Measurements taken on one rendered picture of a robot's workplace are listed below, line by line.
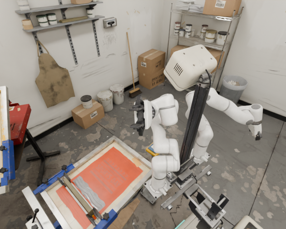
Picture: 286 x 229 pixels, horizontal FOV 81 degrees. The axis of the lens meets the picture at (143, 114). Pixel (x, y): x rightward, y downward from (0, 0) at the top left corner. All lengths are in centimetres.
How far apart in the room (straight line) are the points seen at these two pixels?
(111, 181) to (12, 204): 173
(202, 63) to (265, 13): 308
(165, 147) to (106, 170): 72
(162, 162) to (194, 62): 58
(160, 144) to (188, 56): 54
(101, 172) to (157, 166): 70
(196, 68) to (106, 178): 116
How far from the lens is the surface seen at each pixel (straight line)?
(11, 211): 296
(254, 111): 129
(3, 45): 287
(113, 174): 158
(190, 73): 78
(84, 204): 140
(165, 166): 104
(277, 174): 333
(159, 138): 107
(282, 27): 385
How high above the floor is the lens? 230
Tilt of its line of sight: 40 degrees down
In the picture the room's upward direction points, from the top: straight up
